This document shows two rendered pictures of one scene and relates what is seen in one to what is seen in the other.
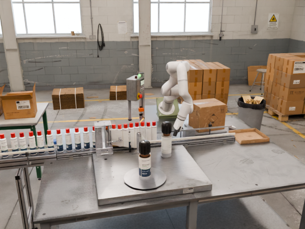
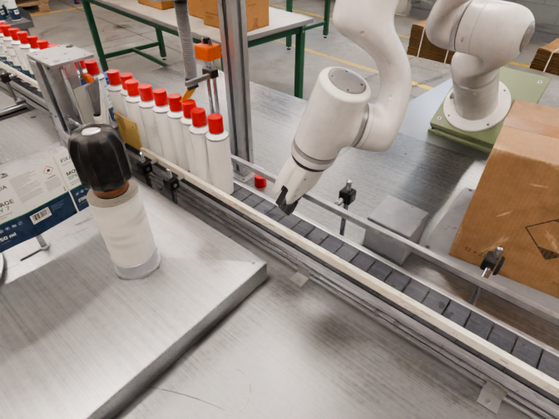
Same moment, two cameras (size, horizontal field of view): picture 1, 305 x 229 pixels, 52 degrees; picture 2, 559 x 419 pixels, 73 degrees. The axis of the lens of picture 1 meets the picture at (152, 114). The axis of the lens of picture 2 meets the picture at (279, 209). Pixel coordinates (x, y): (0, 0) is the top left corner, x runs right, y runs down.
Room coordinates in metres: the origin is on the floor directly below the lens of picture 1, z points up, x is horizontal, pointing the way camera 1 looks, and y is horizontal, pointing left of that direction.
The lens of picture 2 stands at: (2.29, -0.70, 1.46)
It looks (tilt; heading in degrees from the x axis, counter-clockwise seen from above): 40 degrees down; 53
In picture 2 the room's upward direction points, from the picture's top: straight up
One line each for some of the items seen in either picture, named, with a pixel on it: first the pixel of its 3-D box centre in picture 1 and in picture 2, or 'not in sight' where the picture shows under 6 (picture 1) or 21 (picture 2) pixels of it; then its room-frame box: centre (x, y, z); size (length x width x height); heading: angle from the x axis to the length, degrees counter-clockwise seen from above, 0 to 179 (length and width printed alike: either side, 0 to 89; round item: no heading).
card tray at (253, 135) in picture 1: (248, 135); not in sight; (2.85, -0.95, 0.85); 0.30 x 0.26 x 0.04; 103
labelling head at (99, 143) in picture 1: (103, 137); (79, 102); (2.44, 0.41, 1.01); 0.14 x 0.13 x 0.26; 103
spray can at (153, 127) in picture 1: (154, 131); (220, 156); (2.63, -0.01, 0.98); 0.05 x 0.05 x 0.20
